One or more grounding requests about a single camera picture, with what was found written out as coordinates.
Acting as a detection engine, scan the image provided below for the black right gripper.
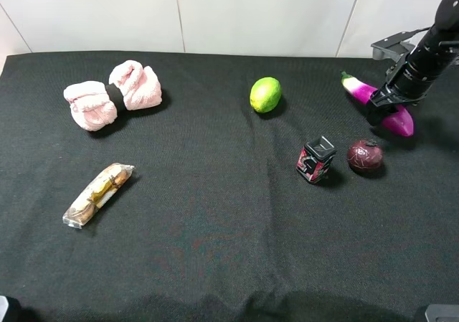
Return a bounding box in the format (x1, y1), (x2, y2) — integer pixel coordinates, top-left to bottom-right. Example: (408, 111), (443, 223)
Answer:
(366, 40), (455, 126)

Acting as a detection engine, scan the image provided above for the purple toy eggplant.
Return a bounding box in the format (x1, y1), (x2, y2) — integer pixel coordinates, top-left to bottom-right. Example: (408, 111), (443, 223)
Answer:
(341, 71), (415, 137)

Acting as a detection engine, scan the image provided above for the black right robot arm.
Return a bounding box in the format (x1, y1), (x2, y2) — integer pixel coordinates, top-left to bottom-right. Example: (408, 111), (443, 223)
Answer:
(366, 0), (458, 126)

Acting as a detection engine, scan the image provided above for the dark red passion fruit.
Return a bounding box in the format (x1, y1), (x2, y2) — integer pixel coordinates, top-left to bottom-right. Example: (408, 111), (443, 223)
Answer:
(346, 139), (384, 174)

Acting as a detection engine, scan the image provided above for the black red tin box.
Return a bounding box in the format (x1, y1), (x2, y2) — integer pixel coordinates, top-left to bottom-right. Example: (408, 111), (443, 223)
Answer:
(296, 136), (337, 184)

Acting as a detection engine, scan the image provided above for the green lime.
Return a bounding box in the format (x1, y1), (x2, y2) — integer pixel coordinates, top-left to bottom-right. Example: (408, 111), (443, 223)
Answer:
(250, 77), (282, 113)

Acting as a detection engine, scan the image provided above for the black table cloth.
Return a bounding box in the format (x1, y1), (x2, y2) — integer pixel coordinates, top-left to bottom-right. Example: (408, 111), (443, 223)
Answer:
(1, 52), (458, 321)

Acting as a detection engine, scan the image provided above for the grey device bottom right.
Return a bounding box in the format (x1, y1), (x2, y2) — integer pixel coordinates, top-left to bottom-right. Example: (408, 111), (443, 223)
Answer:
(424, 304), (459, 322)

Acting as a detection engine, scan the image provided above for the grey device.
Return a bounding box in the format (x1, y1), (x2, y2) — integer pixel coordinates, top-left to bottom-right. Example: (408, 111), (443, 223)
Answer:
(0, 295), (22, 322)
(424, 304), (459, 322)

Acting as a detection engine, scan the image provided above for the wrapped snack bar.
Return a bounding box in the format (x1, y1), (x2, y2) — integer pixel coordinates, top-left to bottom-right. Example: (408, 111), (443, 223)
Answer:
(62, 163), (135, 229)

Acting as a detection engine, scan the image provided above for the pink rolled towel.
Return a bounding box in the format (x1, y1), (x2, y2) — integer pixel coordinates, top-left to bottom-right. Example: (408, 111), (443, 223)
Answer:
(63, 60), (162, 131)

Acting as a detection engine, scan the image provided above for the grey device bottom left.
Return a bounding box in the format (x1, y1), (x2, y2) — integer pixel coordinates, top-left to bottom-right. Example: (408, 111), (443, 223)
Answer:
(0, 295), (22, 322)

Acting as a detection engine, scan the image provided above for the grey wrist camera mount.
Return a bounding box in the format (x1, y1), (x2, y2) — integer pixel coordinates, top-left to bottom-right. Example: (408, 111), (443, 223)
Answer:
(371, 31), (417, 62)

